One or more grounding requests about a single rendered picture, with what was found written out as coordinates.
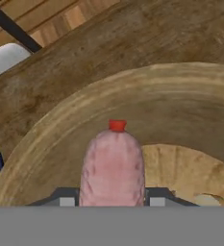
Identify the white chair seat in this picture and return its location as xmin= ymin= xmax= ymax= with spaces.
xmin=0 ymin=42 xmax=33 ymax=82

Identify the pink sausage with red tip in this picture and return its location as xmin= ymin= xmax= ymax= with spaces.
xmin=79 ymin=119 xmax=146 ymax=208

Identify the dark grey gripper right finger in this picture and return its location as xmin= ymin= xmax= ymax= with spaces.
xmin=144 ymin=186 xmax=198 ymax=208

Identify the black metal bar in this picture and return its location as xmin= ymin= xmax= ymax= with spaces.
xmin=0 ymin=2 xmax=43 ymax=54

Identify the wooden bowl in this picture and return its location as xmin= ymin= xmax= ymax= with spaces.
xmin=0 ymin=61 xmax=224 ymax=208

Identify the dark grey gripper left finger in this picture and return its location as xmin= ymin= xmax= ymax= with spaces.
xmin=29 ymin=186 xmax=82 ymax=208

